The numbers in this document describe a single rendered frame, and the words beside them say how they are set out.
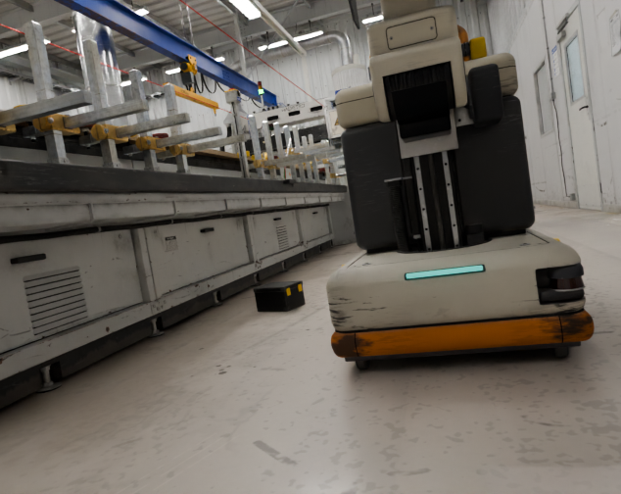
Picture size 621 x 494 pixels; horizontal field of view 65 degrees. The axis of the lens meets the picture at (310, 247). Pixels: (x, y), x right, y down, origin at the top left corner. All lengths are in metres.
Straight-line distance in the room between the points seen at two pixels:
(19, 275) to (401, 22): 1.38
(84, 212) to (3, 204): 0.31
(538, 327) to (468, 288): 0.18
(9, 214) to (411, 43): 1.14
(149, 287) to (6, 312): 0.70
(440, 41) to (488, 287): 0.60
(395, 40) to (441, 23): 0.12
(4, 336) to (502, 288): 1.44
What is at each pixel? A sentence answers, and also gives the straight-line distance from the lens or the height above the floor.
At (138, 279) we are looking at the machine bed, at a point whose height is 0.27.
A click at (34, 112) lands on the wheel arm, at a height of 0.80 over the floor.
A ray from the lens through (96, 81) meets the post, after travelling 1.92.
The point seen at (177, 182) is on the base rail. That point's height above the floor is 0.66.
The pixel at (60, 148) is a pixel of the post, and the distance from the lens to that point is 1.68.
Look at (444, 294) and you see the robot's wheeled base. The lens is 1.24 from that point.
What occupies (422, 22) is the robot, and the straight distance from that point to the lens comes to 1.35.
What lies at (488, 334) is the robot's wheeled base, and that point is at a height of 0.09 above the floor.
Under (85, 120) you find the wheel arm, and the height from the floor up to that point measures 0.82.
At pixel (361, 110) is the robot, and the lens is 1.59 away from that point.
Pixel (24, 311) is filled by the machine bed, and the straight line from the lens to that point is 1.83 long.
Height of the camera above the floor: 0.44
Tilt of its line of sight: 4 degrees down
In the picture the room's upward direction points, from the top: 9 degrees counter-clockwise
